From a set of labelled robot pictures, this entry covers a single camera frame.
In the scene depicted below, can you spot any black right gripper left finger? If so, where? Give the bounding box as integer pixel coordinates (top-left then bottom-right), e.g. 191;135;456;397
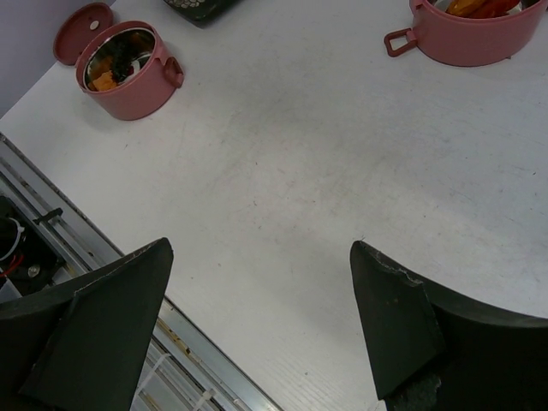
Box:
1;238;174;410

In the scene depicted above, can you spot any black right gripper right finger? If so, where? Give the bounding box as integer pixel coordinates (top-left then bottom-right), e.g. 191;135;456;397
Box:
349;241;547;410

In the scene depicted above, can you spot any pink steel-lined bowl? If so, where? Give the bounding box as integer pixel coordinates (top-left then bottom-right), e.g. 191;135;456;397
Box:
384;1;547;67
75;21;184;121

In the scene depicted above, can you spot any white red sushi piece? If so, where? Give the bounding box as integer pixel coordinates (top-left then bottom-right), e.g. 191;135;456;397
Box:
125;55;150;82

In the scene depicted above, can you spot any black seaweed roll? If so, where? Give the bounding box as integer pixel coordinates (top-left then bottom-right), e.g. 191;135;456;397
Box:
110;41;134;83

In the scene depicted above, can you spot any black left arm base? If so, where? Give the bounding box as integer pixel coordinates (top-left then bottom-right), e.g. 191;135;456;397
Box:
1;195;65;296

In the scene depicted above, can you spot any black patterned square plate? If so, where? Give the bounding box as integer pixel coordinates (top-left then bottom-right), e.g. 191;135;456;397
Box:
164;0;239;23

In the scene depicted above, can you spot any aluminium rail frame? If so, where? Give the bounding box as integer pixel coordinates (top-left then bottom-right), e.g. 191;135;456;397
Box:
1;138;277;410

